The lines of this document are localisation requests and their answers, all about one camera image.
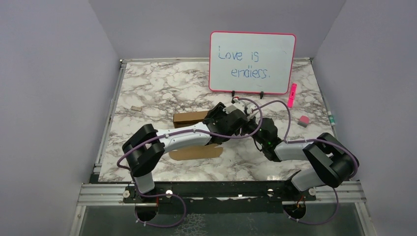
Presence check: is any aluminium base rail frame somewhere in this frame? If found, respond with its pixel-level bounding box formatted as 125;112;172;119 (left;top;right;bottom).
70;181;376;236

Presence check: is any brown cardboard box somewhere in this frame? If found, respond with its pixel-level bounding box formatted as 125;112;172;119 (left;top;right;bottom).
169;111;223;161

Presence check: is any pink framed whiteboard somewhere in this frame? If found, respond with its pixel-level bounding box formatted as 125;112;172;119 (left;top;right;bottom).
208;31;297;95

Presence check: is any green white marker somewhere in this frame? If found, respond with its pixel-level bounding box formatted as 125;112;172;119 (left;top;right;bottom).
328;111;336;127

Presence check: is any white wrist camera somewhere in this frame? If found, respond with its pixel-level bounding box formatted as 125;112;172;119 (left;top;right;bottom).
223;97;247;114
246;103;259;120

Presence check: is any pink grey eraser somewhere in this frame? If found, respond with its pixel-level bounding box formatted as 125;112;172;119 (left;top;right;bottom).
298;116;310;127

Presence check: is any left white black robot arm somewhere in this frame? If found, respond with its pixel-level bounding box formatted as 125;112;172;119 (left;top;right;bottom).
122;98;248;202

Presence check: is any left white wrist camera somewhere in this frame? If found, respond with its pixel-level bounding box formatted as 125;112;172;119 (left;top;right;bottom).
223;97;247;114

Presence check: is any small wooden block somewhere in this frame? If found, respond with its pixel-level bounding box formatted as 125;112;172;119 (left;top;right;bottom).
131;106;142;112

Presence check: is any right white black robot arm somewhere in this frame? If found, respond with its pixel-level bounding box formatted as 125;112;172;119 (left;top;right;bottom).
241;118;359;200

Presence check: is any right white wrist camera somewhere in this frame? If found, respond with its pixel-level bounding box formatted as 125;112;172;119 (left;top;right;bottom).
246;103;259;120

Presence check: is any pink highlighter marker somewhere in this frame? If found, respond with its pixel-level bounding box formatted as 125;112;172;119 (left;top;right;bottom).
287;83;298;108

